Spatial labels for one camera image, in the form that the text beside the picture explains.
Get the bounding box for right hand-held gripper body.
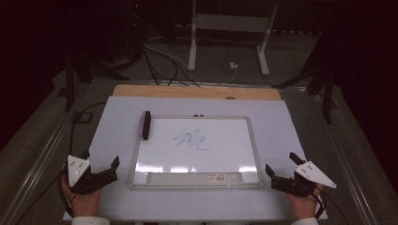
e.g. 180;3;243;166
270;160;337;198

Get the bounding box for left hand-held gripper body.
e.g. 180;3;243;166
67;155;118;196

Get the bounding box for purple whiteboard eraser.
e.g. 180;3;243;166
138;110;152;141

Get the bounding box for grey framed whiteboard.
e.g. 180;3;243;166
127;115;265;190

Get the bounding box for person's right hand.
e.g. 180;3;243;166
285;184;325;219

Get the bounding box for person's left hand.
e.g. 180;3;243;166
60;173;104;218

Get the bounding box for black square floor plate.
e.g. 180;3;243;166
71;111;94;125

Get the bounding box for black tripod stand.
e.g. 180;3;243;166
271;60;339;125
63;51;130;113

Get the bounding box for dark equipment with red light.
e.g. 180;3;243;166
123;0;149;60

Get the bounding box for white metal stand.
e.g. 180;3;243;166
187;0;280;78

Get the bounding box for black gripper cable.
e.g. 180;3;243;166
56;101;108;218
311;187;351;225

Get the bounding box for aluminium frame rail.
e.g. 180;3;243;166
308;88;381;225
0;82;92;225

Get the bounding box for bundle of black floor cables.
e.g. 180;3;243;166
137;37;201;88

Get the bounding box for white plug with cable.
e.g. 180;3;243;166
200;61;239;85

